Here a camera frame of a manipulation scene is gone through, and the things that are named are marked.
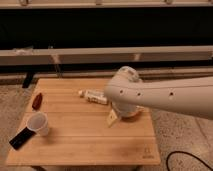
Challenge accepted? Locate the white tube bottle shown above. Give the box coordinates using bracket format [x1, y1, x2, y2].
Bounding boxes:
[78, 90, 108, 105]

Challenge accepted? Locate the orange bowl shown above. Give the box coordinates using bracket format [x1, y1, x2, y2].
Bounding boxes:
[111, 102, 147, 120]

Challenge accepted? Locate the dark red small object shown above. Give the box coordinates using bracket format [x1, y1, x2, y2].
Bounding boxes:
[32, 93, 43, 110]

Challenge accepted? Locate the black cable on floor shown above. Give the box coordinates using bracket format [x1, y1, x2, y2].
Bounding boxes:
[165, 150, 213, 171]

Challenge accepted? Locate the long grey shelf beam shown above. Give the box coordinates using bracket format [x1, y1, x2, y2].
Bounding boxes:
[0, 45, 213, 66]

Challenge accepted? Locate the white plastic cup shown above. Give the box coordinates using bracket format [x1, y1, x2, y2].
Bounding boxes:
[26, 112, 50, 136]

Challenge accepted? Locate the black phone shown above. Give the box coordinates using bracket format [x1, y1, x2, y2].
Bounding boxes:
[9, 127, 35, 150]

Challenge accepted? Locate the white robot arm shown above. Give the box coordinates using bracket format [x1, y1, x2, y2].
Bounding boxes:
[104, 66, 213, 120]

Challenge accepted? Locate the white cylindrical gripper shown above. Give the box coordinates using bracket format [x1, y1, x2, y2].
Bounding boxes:
[106, 101, 141, 129]

